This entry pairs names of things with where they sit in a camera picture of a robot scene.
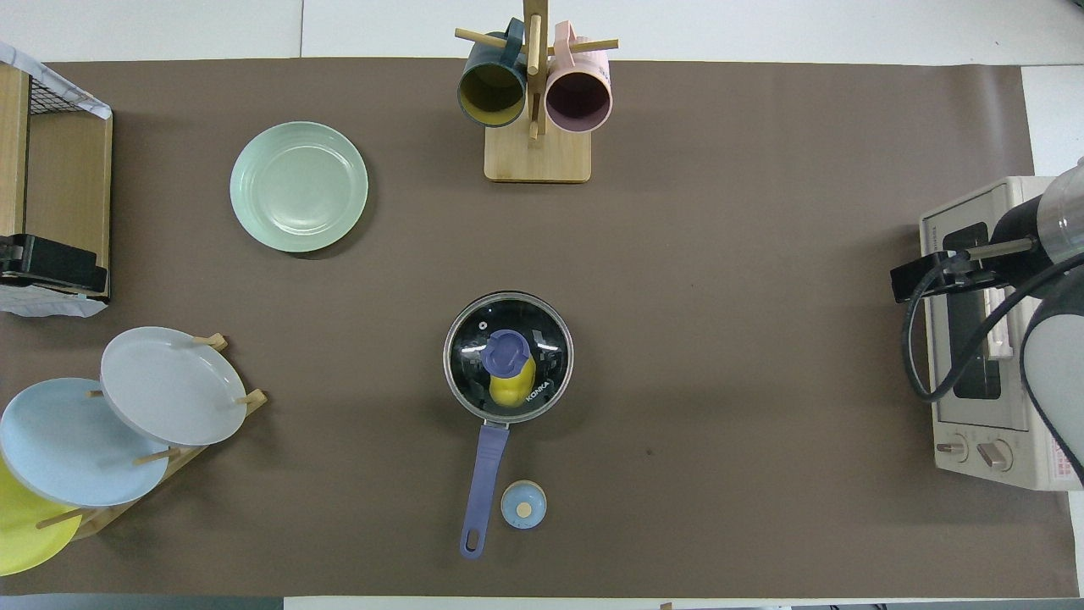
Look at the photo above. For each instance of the small blue wooden-knob bell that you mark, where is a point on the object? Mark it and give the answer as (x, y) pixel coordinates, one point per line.
(523, 508)

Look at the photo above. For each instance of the yellow plate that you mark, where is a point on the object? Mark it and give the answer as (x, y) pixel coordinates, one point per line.
(21, 534)

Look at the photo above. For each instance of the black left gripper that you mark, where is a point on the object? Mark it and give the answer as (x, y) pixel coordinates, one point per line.
(13, 258)

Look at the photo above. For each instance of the yellow potato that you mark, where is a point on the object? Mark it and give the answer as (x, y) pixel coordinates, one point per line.
(508, 391)

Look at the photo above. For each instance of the white checked paper sheet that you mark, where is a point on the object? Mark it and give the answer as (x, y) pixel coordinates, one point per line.
(42, 74)
(42, 305)

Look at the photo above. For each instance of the wooden mug tree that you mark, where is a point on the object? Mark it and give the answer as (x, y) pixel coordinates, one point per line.
(538, 161)

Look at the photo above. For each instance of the pink ribbed mug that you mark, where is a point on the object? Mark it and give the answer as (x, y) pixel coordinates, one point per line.
(578, 97)

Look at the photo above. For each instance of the narrow wooden shelf board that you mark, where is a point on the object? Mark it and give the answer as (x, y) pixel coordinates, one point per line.
(10, 152)

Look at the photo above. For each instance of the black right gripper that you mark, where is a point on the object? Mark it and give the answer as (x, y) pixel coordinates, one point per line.
(1016, 230)

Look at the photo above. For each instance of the cream toaster oven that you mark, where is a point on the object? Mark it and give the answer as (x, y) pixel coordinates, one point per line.
(965, 440)

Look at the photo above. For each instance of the glass lid with blue knob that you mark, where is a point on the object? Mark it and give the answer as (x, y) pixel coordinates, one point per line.
(474, 339)

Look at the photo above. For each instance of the dark teal mug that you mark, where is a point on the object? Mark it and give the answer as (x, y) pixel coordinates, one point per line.
(491, 89)

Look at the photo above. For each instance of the light blue plate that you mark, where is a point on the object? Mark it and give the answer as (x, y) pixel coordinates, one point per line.
(68, 449)

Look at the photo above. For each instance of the dark blue saucepan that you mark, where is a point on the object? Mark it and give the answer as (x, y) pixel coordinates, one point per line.
(484, 483)

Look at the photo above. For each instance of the grey plate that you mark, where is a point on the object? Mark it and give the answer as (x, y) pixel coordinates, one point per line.
(169, 385)

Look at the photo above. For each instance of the wooden plate rack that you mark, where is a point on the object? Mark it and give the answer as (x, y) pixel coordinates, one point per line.
(254, 398)

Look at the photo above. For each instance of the brown table mat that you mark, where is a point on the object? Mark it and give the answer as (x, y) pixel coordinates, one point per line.
(720, 254)

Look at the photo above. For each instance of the light green plate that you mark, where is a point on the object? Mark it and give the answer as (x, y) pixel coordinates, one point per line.
(299, 186)

